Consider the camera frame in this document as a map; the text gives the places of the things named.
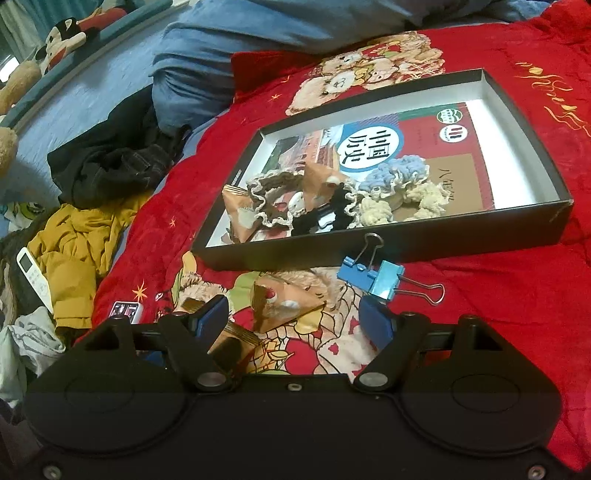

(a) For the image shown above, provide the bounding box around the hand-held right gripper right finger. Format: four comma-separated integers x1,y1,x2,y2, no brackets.
352,294,515,394

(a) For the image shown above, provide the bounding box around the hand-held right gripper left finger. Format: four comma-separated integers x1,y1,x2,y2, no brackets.
81,294,237,394

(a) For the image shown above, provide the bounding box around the brown triangular snack packet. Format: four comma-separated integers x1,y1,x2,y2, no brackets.
222,184,259,217
222,210,265,244
182,298,262,371
302,161,352,204
249,274,327,334

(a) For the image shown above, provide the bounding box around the black shallow cardboard box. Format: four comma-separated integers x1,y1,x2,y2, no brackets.
190,68,574,272

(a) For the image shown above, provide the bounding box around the cream fluffy scrunchie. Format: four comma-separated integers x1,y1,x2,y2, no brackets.
358,181,450,228

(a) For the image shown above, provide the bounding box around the black scrunchie with white trim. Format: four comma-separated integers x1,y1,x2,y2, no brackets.
291,178,371,237

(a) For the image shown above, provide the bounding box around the brown frilly scrunchie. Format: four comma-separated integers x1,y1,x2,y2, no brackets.
245,168,308,230

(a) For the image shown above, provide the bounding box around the blue knitted scrunchie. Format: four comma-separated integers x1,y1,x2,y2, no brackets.
362,154,433,195

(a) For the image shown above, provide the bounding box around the blue binder clip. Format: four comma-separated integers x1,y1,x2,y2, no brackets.
369,261,447,306
336,233,385,292

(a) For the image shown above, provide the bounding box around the printed card at left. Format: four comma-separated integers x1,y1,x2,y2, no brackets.
111,301,142,325

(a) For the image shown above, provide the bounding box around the red printed blanket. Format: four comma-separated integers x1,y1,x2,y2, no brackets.
74,0,591,472

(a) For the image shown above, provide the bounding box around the mustard yellow garment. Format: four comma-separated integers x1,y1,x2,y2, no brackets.
27,191,154,331

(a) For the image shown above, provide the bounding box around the black garment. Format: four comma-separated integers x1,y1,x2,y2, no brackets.
46,85,193,211

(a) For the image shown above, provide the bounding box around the white remote control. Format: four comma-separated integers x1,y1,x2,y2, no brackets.
17,247,54,315

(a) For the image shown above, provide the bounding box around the pale grey cloth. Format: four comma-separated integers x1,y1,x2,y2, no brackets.
0,307,68,408

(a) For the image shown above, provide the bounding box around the printed red book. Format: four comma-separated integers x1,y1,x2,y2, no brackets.
208,104,498,241

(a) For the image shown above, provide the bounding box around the green cartoon print cloth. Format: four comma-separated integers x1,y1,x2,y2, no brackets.
0,198,47,234

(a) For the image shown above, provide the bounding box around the light blue bed sheet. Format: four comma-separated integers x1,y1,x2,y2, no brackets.
0,28,208,217

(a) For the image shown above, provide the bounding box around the brown plush toy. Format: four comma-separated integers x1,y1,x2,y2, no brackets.
0,127,19,179
0,60,42,116

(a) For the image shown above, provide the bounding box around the blue duvet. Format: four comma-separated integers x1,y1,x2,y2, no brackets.
152,0,570,136

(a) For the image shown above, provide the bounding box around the black and red mouse plush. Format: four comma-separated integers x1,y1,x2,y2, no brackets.
34,6,139,77

